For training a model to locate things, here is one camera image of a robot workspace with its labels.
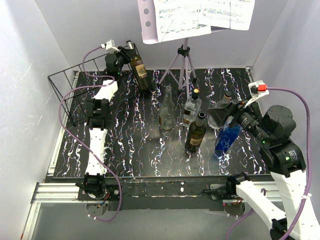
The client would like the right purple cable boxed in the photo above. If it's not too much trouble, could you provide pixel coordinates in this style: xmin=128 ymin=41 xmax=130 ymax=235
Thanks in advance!
xmin=225 ymin=86 xmax=312 ymax=240

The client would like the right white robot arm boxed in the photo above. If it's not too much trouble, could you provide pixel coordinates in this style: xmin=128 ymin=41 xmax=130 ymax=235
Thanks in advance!
xmin=207 ymin=101 xmax=320 ymax=240

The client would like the blue square bottle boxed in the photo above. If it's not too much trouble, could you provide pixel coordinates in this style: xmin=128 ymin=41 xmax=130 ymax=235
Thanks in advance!
xmin=215 ymin=122 xmax=243 ymax=152

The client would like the dark green wine bottle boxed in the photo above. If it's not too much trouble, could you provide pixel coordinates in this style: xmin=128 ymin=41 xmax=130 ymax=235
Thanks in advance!
xmin=126 ymin=40 xmax=152 ymax=93

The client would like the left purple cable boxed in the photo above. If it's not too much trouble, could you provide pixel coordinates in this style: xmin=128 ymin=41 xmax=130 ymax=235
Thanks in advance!
xmin=58 ymin=46 xmax=123 ymax=222

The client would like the right sheet music page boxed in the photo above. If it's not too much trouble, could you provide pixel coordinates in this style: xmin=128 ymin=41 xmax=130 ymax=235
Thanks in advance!
xmin=198 ymin=0 xmax=255 ymax=31

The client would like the purple cable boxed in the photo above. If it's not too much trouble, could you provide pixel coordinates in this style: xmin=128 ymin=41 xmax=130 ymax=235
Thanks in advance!
xmin=58 ymin=46 xmax=123 ymax=222
xmin=225 ymin=86 xmax=312 ymax=240

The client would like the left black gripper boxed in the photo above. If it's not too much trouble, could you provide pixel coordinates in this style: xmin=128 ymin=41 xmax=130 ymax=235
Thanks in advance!
xmin=113 ymin=47 xmax=136 ymax=75

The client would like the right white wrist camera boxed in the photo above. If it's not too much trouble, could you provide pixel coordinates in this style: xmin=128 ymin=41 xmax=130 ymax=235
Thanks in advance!
xmin=244 ymin=80 xmax=269 ymax=108

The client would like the green wine bottle silver neck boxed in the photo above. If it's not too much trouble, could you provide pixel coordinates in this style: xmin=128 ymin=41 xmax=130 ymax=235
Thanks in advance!
xmin=185 ymin=111 xmax=207 ymax=152

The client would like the aluminium frame rail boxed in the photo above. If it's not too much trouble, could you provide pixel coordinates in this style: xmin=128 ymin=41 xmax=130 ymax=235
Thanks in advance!
xmin=21 ymin=69 xmax=111 ymax=240

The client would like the lilac music stand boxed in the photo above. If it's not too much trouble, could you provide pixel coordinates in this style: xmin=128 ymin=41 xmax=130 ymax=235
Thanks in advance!
xmin=137 ymin=0 xmax=224 ymax=97

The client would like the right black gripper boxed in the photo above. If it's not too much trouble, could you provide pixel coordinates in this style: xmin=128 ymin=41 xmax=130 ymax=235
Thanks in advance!
xmin=205 ymin=93 xmax=272 ymax=144

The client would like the small clear glass bottle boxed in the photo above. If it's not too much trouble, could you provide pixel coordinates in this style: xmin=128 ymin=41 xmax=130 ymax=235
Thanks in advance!
xmin=207 ymin=91 xmax=232 ymax=130

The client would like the tall clear bottle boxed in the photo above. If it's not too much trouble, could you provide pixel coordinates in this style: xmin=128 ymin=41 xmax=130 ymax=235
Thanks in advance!
xmin=159 ymin=85 xmax=175 ymax=130

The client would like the sheet music page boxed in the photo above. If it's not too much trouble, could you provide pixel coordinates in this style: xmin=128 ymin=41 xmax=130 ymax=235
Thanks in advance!
xmin=198 ymin=0 xmax=255 ymax=31
xmin=153 ymin=0 xmax=212 ymax=43

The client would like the left sheet music page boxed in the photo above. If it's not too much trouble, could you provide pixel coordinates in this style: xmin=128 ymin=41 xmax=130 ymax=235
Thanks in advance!
xmin=153 ymin=0 xmax=212 ymax=43

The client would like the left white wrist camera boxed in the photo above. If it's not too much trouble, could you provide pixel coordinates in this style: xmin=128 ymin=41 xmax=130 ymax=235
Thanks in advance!
xmin=100 ymin=39 xmax=120 ymax=53

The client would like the clear bottle black cap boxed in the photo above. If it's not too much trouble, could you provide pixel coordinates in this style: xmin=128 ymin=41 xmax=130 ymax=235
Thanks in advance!
xmin=182 ymin=88 xmax=202 ymax=128

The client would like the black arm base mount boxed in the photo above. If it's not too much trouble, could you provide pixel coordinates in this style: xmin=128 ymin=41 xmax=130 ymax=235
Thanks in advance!
xmin=75 ymin=176 xmax=236 ymax=211

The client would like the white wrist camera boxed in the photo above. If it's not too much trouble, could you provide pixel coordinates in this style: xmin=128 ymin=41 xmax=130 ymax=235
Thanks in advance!
xmin=100 ymin=39 xmax=120 ymax=53
xmin=244 ymin=80 xmax=269 ymax=108

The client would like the black wire wine rack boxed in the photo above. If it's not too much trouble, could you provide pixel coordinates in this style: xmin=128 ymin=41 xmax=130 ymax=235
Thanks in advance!
xmin=47 ymin=43 xmax=156 ymax=127

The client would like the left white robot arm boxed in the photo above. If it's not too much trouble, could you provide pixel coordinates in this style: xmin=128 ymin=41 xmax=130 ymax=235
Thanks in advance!
xmin=82 ymin=44 xmax=136 ymax=200

